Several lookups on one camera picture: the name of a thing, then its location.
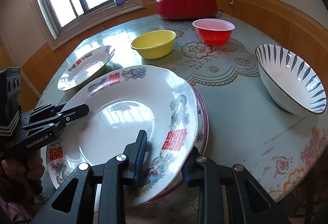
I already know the large white floral plate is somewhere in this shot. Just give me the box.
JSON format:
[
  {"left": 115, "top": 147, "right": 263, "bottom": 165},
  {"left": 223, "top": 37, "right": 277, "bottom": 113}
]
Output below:
[{"left": 46, "top": 65, "right": 199, "bottom": 205}]

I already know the pink-rimmed plate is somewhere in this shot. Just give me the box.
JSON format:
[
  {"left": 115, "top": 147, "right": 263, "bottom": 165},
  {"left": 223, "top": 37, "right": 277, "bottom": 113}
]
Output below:
[{"left": 143, "top": 84, "right": 209, "bottom": 205}]

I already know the person's left forearm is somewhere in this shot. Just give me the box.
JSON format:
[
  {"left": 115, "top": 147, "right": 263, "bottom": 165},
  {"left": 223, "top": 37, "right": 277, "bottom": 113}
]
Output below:
[{"left": 0, "top": 183, "right": 35, "bottom": 224}]

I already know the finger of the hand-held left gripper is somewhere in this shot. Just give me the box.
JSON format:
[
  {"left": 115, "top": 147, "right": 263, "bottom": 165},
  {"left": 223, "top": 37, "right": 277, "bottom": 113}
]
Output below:
[
  {"left": 23, "top": 103, "right": 90, "bottom": 135},
  {"left": 25, "top": 105, "right": 64, "bottom": 119}
]

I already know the yellow bowl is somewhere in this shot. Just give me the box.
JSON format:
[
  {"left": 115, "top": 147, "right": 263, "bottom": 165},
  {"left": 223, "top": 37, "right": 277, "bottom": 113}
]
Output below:
[{"left": 131, "top": 30, "right": 177, "bottom": 60}]

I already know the red electric cooker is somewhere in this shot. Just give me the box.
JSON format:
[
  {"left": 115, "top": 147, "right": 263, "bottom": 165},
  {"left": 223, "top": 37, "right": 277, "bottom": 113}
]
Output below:
[{"left": 155, "top": 0, "right": 218, "bottom": 20}]

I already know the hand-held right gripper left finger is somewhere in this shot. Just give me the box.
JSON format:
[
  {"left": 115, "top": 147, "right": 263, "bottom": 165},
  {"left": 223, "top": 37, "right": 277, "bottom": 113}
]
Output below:
[{"left": 32, "top": 130, "right": 148, "bottom": 224}]

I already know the person's left hand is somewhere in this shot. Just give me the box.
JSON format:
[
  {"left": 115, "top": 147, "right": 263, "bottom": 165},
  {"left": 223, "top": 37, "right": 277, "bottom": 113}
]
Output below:
[{"left": 0, "top": 154, "right": 46, "bottom": 204}]

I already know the red plastic bowl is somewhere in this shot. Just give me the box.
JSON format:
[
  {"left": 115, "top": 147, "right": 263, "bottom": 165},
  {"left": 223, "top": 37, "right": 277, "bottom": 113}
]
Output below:
[{"left": 192, "top": 18, "right": 235, "bottom": 46}]

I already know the small white floral plate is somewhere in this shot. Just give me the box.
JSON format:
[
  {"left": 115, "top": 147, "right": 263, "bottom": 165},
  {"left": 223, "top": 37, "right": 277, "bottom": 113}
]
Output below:
[{"left": 57, "top": 45, "right": 115, "bottom": 91}]

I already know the floral tablecloth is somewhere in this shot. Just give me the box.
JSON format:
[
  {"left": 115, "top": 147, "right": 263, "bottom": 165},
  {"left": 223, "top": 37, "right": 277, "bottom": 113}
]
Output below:
[{"left": 36, "top": 13, "right": 328, "bottom": 224}]

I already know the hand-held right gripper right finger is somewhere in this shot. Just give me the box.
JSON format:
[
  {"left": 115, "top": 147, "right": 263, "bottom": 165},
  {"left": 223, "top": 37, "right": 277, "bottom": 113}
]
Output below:
[{"left": 181, "top": 147, "right": 295, "bottom": 224}]

